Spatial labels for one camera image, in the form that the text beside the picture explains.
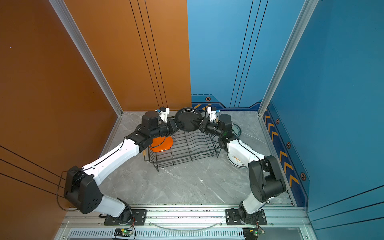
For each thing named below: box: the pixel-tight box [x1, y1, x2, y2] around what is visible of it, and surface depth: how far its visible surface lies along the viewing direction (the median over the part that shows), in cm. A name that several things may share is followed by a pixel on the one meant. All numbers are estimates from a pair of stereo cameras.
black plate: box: [174, 107, 203, 132], surface depth 80 cm
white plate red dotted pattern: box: [227, 153, 249, 168], surface depth 91 cm
